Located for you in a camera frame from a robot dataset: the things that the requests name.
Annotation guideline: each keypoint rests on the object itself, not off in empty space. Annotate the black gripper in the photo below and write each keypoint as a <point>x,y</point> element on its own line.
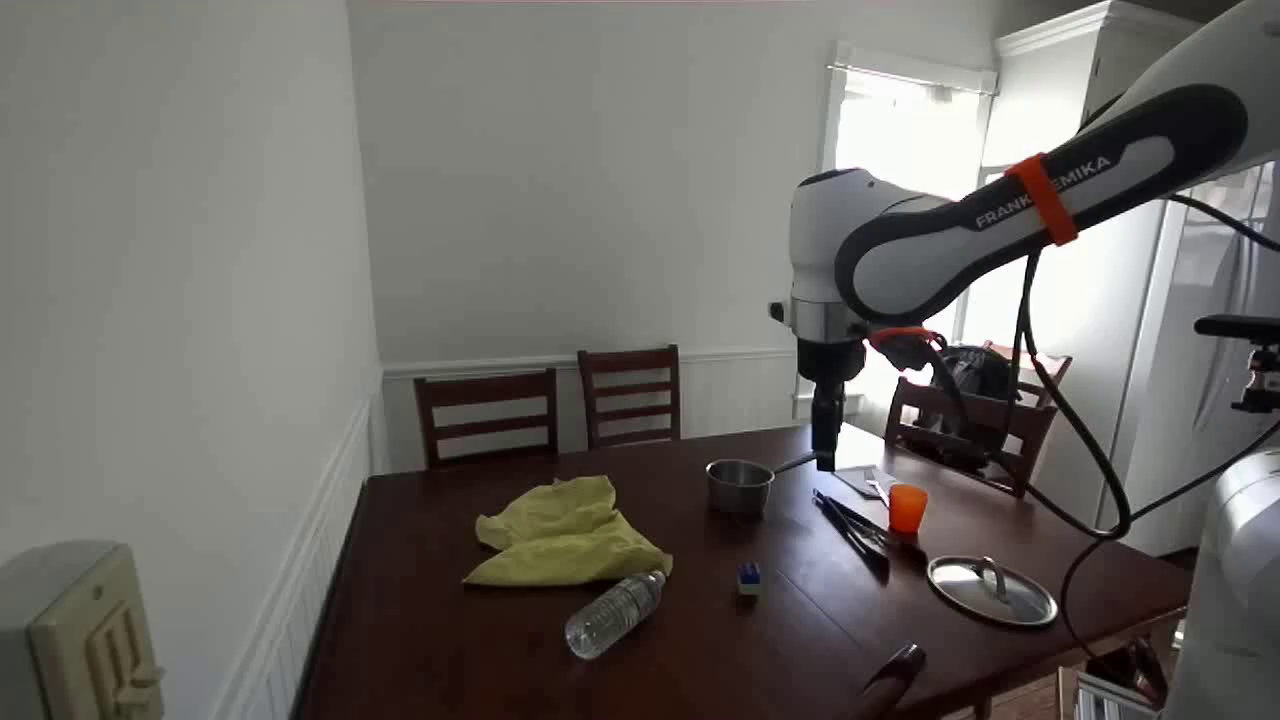
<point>829,364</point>

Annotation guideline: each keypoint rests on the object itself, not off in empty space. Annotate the clear plastic water bottle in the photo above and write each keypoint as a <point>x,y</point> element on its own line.
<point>605,620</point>

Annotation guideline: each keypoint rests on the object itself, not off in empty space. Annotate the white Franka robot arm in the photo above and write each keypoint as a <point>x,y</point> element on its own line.
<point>932,242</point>

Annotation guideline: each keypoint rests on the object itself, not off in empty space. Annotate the white paper card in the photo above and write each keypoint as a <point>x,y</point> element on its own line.
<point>867,483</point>

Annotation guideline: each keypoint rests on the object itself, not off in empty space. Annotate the black kitchen tongs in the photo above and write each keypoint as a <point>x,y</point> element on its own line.
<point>852,530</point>

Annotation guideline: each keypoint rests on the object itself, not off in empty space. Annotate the small metal pot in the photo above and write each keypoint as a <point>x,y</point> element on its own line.
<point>736,488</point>

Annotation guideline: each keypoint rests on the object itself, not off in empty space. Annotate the orange plastic cup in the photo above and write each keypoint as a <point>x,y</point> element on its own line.
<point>907,515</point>

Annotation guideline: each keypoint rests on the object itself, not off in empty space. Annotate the small blue toy block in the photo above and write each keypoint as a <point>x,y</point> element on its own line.
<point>751,578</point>

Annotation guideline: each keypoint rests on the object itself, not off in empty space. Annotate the dark wooden dining chair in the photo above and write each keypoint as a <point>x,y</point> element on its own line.
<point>626,360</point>
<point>986,425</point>
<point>485,384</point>

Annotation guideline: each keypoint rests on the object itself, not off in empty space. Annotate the dark bag on chair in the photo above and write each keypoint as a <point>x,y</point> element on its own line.
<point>980,371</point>

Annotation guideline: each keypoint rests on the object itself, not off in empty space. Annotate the metal pot lid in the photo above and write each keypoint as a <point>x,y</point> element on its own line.
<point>1014,603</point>

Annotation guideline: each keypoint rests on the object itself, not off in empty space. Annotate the yellow cloth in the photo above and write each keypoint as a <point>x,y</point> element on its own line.
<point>563,540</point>

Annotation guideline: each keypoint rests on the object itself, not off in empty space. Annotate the white refrigerator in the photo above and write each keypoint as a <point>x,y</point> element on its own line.
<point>1132,400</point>

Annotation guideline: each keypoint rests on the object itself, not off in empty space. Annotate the bright window with frame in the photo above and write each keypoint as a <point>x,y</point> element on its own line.
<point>907,135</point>

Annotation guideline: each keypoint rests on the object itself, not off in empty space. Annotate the white wall cabinet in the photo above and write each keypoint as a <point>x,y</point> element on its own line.
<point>1052,94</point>

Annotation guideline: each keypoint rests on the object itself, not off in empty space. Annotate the black camera on stand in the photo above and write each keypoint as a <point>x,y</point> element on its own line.
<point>1243,326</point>

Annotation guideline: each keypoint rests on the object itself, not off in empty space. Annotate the beige wall switch box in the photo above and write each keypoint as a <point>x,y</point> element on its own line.
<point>81,642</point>

